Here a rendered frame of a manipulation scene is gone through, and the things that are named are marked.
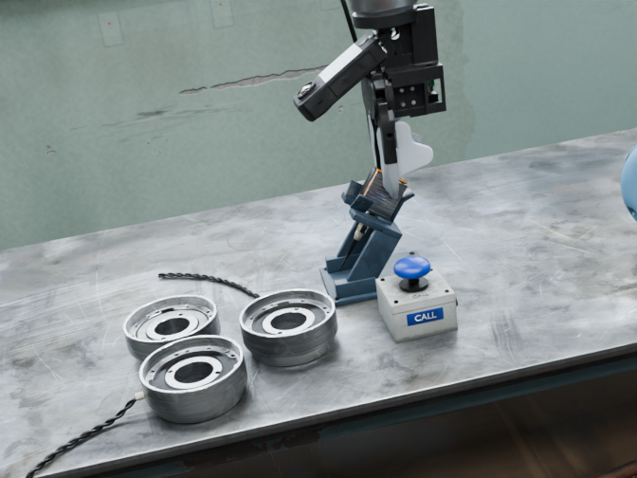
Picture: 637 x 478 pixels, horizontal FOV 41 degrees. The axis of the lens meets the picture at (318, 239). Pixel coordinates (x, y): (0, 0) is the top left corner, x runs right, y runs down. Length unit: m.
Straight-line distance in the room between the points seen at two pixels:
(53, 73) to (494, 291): 1.71
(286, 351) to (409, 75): 0.32
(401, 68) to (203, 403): 0.42
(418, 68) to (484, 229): 0.30
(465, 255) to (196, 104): 1.51
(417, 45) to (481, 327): 0.31
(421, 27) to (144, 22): 1.56
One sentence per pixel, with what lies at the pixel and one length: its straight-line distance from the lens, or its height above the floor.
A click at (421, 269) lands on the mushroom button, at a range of 0.91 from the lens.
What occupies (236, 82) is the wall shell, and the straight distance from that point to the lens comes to 2.48.
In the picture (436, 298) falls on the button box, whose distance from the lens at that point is 0.91.
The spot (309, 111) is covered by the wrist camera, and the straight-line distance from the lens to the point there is 0.94.
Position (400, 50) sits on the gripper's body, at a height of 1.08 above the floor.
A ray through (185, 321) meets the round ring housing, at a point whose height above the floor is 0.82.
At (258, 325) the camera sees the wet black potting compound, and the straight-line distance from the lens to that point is 0.93.
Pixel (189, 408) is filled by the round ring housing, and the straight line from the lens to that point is 0.83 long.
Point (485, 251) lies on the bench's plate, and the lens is 1.10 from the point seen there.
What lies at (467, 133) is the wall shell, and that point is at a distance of 2.68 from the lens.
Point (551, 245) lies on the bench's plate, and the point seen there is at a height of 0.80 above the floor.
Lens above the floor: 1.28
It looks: 24 degrees down
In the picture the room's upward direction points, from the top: 8 degrees counter-clockwise
